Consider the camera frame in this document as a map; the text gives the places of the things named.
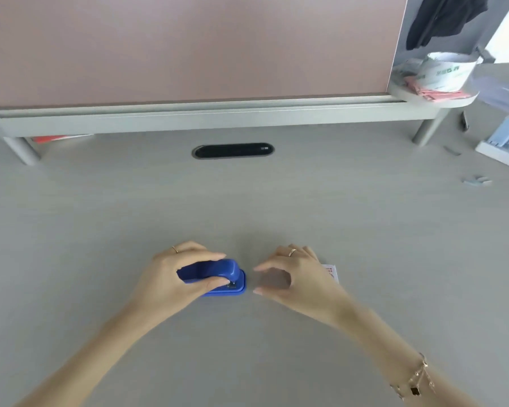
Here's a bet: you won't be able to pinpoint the person's right hand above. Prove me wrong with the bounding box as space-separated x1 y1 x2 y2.
253 244 353 329

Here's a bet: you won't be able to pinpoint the person's left hand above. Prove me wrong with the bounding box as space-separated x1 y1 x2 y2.
129 241 230 330

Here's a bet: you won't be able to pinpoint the blue stapler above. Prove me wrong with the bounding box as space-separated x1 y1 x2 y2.
177 259 247 297

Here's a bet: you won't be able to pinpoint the person's left forearm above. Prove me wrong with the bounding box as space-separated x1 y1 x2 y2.
15 302 154 407

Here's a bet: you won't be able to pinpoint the person's right forearm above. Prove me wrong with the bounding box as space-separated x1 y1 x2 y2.
333 297 481 407

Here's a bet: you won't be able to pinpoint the grey desk shelf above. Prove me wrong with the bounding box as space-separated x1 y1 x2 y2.
0 90 480 138

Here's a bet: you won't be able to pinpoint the orange flat item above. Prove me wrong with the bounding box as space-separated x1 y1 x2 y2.
31 134 95 144

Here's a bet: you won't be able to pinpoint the pink partition panel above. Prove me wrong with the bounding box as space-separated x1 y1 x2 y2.
0 0 409 109

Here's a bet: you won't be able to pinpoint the pink packets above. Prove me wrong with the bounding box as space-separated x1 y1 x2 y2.
403 76 474 101

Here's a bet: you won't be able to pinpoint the light blue and white box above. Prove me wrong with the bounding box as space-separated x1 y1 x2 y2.
475 108 509 174

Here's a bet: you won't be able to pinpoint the clear plastic bag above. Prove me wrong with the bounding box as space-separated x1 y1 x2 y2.
468 63 509 116

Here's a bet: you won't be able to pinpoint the black garment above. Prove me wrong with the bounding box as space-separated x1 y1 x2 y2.
406 0 490 51

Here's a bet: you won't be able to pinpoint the black oval cable grommet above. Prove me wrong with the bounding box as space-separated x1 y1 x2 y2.
191 142 276 160

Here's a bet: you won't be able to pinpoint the gold bracelet with black charm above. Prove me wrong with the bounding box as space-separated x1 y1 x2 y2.
389 353 436 400

